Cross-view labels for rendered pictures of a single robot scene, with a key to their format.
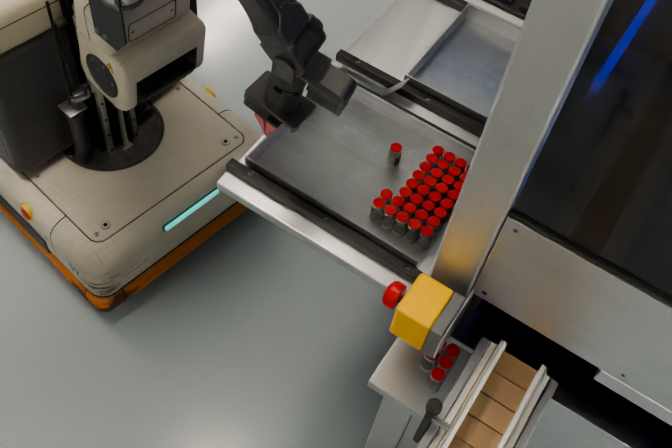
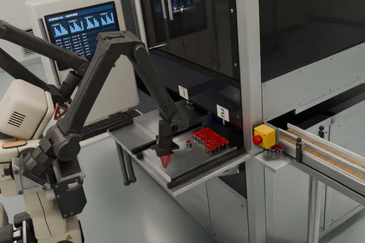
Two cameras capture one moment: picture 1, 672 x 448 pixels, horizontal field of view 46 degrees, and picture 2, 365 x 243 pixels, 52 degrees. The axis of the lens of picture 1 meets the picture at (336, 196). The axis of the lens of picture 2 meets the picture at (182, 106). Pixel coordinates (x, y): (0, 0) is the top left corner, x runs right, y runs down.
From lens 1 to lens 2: 114 cm
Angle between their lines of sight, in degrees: 49
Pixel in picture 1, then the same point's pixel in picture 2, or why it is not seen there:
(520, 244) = (267, 89)
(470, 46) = (148, 125)
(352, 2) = not seen: hidden behind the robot
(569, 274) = (278, 84)
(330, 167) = (183, 163)
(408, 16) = (124, 135)
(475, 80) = not seen: hidden behind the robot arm
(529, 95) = (254, 39)
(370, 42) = (130, 145)
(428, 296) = (263, 128)
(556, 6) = (251, 11)
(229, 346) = not seen: outside the picture
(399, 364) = (271, 162)
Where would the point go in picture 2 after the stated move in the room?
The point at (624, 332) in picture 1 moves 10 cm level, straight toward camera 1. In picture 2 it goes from (294, 88) to (308, 96)
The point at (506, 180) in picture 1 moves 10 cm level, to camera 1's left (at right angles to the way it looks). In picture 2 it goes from (258, 71) to (248, 80)
